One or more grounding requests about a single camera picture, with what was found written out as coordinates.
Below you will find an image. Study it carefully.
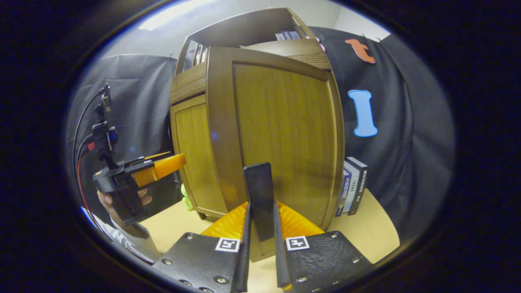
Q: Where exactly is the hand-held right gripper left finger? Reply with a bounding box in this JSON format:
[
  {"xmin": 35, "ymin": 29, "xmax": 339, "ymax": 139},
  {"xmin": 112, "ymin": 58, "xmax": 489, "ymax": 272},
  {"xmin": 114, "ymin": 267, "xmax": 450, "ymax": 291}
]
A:
[{"xmin": 152, "ymin": 201, "xmax": 253, "ymax": 293}]

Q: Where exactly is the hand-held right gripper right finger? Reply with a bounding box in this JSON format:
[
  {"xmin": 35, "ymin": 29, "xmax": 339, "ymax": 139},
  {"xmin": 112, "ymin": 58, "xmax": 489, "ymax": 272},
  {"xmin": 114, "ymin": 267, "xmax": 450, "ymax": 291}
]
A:
[{"xmin": 272, "ymin": 201, "xmax": 374, "ymax": 293}]

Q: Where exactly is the wooden shoe cabinet door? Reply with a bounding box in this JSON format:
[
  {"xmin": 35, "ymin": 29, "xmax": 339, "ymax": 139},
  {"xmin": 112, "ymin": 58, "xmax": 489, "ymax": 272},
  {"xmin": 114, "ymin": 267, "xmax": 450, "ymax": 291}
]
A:
[
  {"xmin": 170, "ymin": 94, "xmax": 228, "ymax": 219},
  {"xmin": 206, "ymin": 46, "xmax": 346, "ymax": 263}
]

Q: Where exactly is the wooden double-door shoe cabinet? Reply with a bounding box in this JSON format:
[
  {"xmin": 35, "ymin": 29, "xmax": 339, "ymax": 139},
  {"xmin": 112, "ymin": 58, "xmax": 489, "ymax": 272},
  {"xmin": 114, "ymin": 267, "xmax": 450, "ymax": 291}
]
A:
[{"xmin": 169, "ymin": 7, "xmax": 332, "ymax": 222}]

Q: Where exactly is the green plush toy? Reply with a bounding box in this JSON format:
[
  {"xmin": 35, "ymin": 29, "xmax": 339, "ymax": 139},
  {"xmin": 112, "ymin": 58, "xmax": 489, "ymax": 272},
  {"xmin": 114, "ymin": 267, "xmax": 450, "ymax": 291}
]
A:
[{"xmin": 181, "ymin": 184, "xmax": 194, "ymax": 211}]

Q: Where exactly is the white cover book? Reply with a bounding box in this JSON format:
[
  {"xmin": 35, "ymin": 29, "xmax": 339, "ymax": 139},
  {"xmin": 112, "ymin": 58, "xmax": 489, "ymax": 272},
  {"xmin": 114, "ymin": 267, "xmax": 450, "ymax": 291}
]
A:
[{"xmin": 336, "ymin": 162, "xmax": 361, "ymax": 217}]

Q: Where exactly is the black backdrop cloth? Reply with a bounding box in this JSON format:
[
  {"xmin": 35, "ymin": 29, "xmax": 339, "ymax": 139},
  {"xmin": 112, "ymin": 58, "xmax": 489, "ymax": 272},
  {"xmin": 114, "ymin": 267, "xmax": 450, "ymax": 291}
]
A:
[{"xmin": 65, "ymin": 26, "xmax": 455, "ymax": 245}]

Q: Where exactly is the red cable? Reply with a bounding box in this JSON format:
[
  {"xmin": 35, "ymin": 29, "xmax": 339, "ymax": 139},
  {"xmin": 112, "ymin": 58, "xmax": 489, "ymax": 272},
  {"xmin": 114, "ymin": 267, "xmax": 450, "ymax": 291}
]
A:
[{"xmin": 77, "ymin": 142, "xmax": 97, "ymax": 218}]

